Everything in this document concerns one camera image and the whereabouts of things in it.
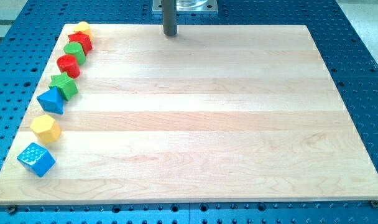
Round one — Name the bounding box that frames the light wooden board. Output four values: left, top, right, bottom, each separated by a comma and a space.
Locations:
0, 24, 378, 205

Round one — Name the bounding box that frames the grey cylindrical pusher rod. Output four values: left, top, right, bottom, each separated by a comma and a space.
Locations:
161, 0, 177, 36

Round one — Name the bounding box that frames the green star block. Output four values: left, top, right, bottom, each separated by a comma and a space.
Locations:
48, 72, 78, 101

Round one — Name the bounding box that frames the green cylinder block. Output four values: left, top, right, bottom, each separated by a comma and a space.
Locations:
63, 42, 86, 65

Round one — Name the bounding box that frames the red cylinder block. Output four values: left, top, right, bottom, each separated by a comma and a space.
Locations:
57, 55, 81, 78

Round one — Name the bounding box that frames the yellow block at top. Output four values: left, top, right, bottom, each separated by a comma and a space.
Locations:
73, 21, 93, 40

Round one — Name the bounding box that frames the blue triangle block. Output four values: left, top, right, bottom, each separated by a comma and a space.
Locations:
37, 87, 64, 114

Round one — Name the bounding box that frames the yellow hexagon block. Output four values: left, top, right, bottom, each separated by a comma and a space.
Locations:
29, 114, 61, 144

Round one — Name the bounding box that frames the blue cube block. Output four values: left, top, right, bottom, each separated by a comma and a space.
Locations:
17, 142, 55, 177

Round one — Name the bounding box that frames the left board stop screw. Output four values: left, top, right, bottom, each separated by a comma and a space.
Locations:
6, 205, 16, 213

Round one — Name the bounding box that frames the board stop screw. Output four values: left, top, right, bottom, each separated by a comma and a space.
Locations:
370, 200, 378, 208
6, 205, 16, 213

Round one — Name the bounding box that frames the right board stop screw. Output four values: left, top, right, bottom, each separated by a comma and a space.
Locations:
370, 200, 378, 208

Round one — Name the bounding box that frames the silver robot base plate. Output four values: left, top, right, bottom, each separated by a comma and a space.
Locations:
151, 0, 218, 15

